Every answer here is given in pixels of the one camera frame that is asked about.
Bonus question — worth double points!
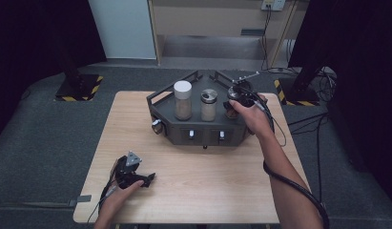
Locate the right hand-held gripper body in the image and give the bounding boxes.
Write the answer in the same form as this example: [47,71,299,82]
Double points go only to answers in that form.
[230,71,268,108]

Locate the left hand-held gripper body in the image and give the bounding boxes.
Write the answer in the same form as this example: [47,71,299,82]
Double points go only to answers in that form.
[114,151,144,189]

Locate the glass jar with pale powder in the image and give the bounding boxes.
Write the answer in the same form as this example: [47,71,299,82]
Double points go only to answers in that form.
[200,88,218,122]

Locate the black corner spice rack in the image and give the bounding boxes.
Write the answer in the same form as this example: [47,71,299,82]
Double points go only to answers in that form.
[146,70,268,150]

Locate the tall glass jar white lid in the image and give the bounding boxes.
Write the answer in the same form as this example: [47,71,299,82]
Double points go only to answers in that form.
[173,80,194,121]

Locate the person's left hand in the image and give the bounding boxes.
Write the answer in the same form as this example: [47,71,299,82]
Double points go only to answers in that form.
[98,179,145,218]

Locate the person's right hand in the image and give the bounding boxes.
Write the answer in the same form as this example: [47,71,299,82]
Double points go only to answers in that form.
[229,94,276,140]

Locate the black stand with striped base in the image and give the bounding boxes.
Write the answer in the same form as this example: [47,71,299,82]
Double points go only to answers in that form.
[54,47,104,103]
[273,60,325,107]

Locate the grey tape strip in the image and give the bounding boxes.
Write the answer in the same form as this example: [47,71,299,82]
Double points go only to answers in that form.
[68,195,93,207]

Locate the wooden shelf unit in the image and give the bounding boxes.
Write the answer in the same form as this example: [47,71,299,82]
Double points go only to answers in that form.
[148,0,309,70]

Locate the dark curtain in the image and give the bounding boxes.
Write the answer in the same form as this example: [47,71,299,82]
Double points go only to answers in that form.
[288,0,392,199]
[0,0,107,146]

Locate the black socket cable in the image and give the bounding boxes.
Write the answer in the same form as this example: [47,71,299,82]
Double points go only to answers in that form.
[259,4,299,74]

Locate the tangled cable bundle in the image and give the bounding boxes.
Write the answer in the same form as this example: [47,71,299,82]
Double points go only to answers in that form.
[316,66,339,103]

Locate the white wall socket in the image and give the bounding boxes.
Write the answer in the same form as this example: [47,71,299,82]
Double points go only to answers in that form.
[260,0,286,11]

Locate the black floor cable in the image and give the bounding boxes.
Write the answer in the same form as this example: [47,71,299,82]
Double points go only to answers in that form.
[287,113,330,204]

